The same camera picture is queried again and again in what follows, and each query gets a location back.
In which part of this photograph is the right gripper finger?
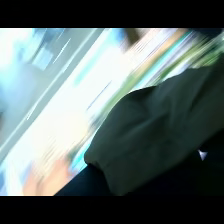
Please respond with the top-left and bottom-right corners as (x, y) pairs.
(54, 164), (115, 197)

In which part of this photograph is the dark green garment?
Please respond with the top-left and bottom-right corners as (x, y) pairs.
(83, 51), (224, 197)

